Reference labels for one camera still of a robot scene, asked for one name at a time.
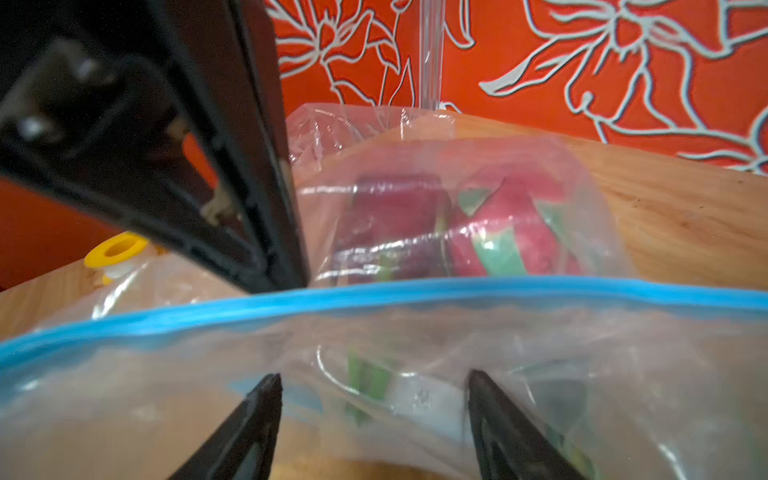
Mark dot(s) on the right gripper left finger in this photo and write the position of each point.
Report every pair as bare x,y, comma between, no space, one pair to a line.
243,446

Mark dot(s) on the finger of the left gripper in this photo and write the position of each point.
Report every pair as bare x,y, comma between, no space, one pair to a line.
165,118

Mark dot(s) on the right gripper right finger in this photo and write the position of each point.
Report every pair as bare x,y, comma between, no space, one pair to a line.
507,443

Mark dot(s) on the clear zip-top bag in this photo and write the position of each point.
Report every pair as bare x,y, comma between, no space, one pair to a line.
652,364

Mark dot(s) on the yellow white tape roll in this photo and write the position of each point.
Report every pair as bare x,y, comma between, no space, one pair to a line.
119,256

